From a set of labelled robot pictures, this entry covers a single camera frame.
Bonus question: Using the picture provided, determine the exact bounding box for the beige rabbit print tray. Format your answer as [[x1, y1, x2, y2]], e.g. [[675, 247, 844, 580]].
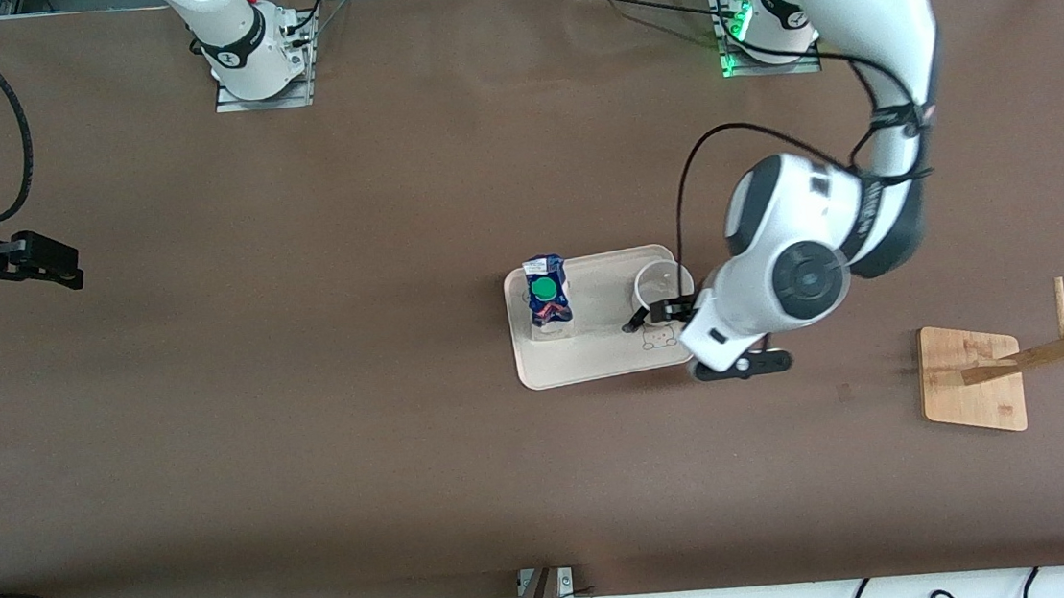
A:
[[501, 241, 700, 394]]

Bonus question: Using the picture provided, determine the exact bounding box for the wooden cup stand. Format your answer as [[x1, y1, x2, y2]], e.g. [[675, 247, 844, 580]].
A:
[[911, 276, 1064, 441]]

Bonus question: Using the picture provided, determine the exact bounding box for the blue white milk carton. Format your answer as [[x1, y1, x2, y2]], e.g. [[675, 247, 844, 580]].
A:
[[522, 252, 577, 343]]

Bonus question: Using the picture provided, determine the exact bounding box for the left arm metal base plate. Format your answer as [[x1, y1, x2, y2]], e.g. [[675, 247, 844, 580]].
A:
[[713, 0, 823, 81]]

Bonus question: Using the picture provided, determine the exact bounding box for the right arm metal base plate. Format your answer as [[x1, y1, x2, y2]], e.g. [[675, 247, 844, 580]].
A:
[[209, 30, 317, 115]]

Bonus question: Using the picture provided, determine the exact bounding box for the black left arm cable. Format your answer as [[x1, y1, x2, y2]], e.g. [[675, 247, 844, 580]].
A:
[[654, 0, 945, 274]]

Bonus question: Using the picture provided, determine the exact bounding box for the small metal bracket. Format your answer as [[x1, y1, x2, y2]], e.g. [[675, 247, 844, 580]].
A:
[[515, 565, 578, 598]]

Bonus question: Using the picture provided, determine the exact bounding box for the white smiley face cup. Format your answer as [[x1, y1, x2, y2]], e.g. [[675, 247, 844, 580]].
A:
[[630, 259, 698, 329]]

